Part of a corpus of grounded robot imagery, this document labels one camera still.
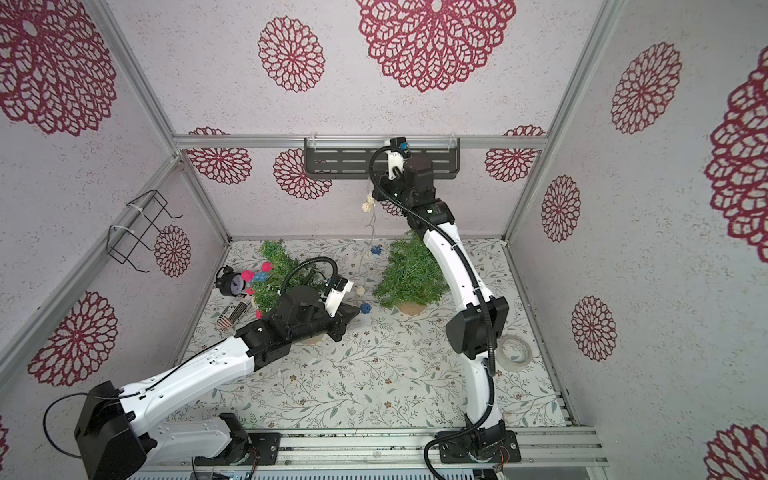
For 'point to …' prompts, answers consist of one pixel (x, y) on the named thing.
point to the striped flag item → (230, 315)
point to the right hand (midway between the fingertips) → (375, 163)
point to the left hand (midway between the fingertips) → (356, 309)
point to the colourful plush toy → (257, 277)
